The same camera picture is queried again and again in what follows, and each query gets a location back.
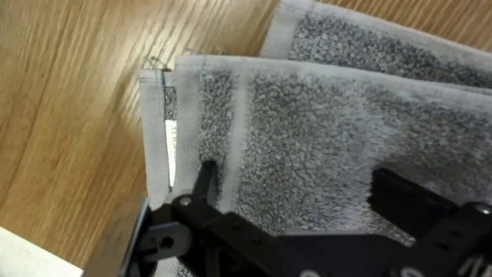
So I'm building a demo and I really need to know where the grey towel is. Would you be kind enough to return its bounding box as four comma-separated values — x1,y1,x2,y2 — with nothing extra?
138,0,492,277

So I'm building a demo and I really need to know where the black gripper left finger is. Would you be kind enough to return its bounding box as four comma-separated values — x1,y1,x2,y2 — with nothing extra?
129,160,276,277

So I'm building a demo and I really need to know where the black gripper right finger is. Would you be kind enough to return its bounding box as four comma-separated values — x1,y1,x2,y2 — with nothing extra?
367,168,492,277

